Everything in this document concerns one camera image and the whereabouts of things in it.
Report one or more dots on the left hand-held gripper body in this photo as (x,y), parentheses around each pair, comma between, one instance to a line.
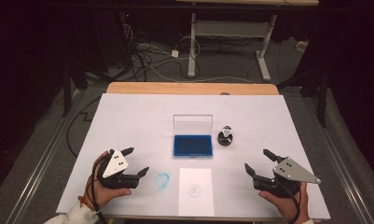
(114,163)

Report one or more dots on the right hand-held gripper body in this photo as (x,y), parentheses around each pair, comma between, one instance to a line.
(292,172)

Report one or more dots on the blue ink pad clear lid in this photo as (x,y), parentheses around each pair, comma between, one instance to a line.
(192,145)

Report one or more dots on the person's left hand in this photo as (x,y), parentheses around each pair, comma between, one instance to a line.
(98,194)

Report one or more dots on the person's right hand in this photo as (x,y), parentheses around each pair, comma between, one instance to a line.
(287,208)

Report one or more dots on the white table cover sheet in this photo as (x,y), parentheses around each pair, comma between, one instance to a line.
(138,124)

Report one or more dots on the white paper sheet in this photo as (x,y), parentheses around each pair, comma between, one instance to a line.
(204,186)

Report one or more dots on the black stand leg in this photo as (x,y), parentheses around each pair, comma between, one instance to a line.
(66,93)
(322,99)

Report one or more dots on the wooden table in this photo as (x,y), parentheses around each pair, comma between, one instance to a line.
(175,88)

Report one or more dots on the white power adapter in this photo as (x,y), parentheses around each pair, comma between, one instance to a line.
(174,53)

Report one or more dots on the metal floor rail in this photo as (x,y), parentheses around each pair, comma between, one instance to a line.
(41,168)
(340,161)

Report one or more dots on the white metal frame desk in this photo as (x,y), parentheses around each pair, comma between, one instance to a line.
(229,29)

